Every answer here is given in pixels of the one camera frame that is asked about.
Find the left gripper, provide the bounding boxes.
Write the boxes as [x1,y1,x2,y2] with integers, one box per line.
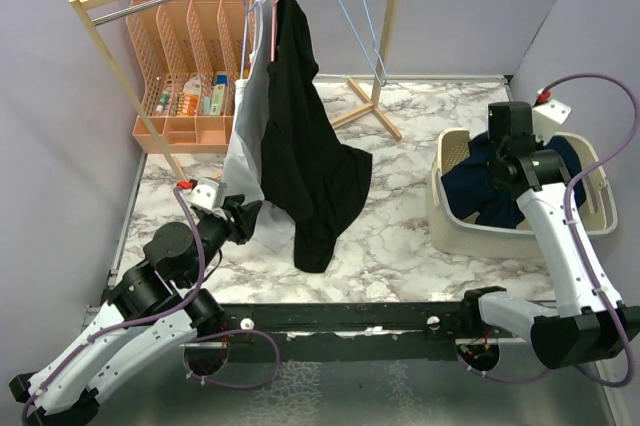
[184,194,263,287]

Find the white t shirt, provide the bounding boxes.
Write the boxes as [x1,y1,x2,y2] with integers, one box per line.
[222,0,295,251]

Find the black t shirt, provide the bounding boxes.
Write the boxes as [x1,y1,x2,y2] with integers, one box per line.
[261,0,372,274]

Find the pink hanger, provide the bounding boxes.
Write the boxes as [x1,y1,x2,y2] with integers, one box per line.
[270,0,279,62]

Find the navy blue t shirt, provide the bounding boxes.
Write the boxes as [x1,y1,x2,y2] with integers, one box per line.
[440,132,587,230]

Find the blue hanger of navy shirt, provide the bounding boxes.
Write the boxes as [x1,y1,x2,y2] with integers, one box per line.
[336,0,388,87]

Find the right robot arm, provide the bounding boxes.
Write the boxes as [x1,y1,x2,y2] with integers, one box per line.
[459,102,639,369]

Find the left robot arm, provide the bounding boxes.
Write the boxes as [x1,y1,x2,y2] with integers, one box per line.
[9,186,261,425]

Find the blue hanger of white shirt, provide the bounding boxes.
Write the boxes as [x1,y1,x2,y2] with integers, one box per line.
[239,0,255,79]

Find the items in organizer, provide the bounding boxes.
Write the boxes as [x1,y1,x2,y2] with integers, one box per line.
[154,71,234,117]

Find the orange plastic organizer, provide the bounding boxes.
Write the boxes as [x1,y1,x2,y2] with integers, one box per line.
[126,0,255,154]

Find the cream laundry basket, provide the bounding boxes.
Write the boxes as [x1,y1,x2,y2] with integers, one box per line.
[426,128,618,260]

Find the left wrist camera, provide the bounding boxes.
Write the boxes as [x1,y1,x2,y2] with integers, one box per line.
[186,178,227,219]

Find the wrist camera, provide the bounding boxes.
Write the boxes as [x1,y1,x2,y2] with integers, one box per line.
[186,178,227,219]
[532,90,572,143]

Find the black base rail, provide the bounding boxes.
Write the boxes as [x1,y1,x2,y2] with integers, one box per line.
[184,295,506,364]

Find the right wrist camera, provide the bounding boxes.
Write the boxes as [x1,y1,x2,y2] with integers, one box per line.
[532,90,572,143]

